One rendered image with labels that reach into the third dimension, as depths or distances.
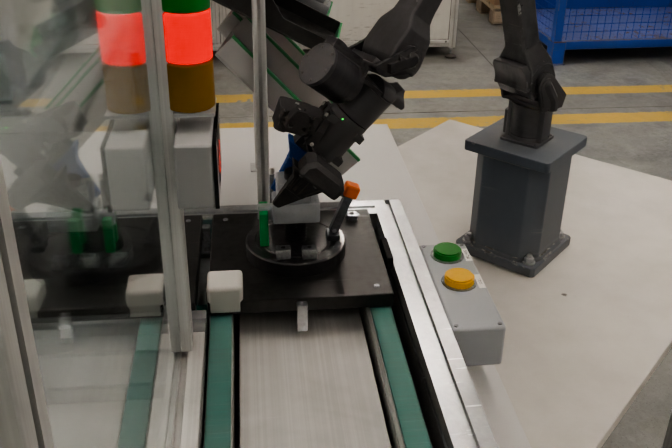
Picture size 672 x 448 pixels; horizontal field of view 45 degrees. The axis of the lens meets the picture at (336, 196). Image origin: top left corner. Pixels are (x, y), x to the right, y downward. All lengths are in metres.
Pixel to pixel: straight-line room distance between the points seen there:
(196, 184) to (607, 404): 0.60
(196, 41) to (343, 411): 0.45
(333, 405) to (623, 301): 0.54
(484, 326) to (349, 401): 0.20
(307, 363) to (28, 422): 0.75
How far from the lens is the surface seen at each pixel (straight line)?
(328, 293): 1.06
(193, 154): 0.81
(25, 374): 0.30
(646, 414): 2.51
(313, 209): 1.09
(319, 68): 0.99
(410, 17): 1.05
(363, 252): 1.15
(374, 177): 1.63
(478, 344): 1.05
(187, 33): 0.80
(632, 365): 1.20
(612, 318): 1.28
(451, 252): 1.16
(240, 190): 1.57
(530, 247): 1.34
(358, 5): 5.23
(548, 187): 1.30
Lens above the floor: 1.55
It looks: 27 degrees down
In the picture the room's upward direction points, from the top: 1 degrees clockwise
